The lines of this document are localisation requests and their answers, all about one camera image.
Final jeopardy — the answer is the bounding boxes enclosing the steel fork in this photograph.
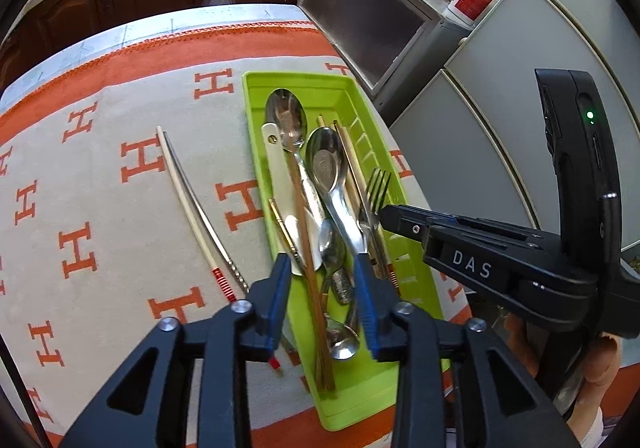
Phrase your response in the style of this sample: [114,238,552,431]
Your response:
[360,168,390,280]

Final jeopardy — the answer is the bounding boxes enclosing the large steel serving spoon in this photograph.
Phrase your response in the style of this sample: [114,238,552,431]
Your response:
[306,127,368,255]

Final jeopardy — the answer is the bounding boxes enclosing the gold metal pen-like utensil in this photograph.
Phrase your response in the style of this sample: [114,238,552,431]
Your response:
[269,198,304,276]

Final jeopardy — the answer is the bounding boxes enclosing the wooden-handled steel spoon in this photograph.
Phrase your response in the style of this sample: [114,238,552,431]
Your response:
[316,217,362,362]

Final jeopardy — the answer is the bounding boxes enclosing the white ceramic spoon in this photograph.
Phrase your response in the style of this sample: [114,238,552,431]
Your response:
[262,122,322,271]

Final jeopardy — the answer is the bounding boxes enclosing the steel teaspoon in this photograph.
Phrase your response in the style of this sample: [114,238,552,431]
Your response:
[265,89,328,229]

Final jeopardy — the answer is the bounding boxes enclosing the chopstick with red stripes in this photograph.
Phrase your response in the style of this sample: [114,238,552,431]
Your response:
[387,263,400,294]

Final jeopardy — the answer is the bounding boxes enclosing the person's right hand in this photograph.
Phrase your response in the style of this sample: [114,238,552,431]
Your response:
[504,314,622,447]

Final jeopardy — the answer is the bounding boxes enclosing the grey refrigerator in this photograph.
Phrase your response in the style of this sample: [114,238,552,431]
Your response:
[390,0,639,249]

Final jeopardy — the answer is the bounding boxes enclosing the lime green plastic tray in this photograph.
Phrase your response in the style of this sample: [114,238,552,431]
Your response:
[243,71,460,431]

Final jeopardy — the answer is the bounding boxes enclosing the stainless steel appliance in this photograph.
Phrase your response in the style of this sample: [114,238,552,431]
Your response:
[298,0,472,123]

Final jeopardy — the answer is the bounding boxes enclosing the orange grey H-pattern cloth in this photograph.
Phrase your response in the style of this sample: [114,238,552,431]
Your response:
[0,20,474,448]

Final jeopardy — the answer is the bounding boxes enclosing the red-labelled white jar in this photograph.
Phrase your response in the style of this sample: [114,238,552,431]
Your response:
[447,0,494,25]

